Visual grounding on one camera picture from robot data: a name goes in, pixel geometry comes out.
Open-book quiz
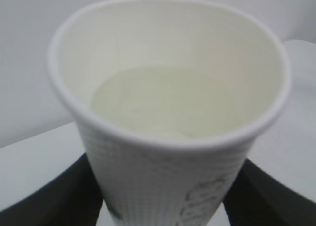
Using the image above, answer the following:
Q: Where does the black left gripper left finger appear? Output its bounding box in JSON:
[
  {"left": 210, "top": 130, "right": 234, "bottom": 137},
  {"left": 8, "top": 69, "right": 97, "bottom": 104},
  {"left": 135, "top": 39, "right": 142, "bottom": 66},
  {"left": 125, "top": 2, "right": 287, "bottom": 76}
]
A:
[{"left": 0, "top": 154, "right": 103, "bottom": 226}]

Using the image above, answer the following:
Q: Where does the white paper cup green logo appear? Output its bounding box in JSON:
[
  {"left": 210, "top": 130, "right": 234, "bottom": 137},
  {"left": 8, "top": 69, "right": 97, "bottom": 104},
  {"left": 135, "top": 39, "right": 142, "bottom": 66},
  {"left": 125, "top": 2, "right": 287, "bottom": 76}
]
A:
[{"left": 47, "top": 0, "right": 292, "bottom": 226}]

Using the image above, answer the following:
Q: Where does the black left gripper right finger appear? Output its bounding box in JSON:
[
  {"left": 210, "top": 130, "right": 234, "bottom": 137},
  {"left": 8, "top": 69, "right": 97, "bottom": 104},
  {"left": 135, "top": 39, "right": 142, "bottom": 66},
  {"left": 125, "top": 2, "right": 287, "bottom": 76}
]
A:
[{"left": 223, "top": 160, "right": 316, "bottom": 226}]

